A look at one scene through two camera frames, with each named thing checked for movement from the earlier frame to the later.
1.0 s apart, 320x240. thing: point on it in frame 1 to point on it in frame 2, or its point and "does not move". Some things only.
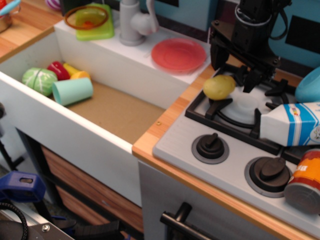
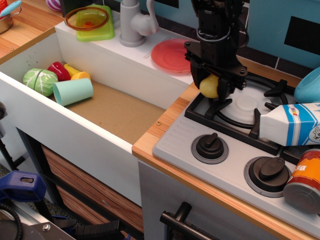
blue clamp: x=22 y=186 does not move
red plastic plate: x=178 y=55 does not move
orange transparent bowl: x=86 y=17 does not move
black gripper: x=248 y=41 to x=218 y=57
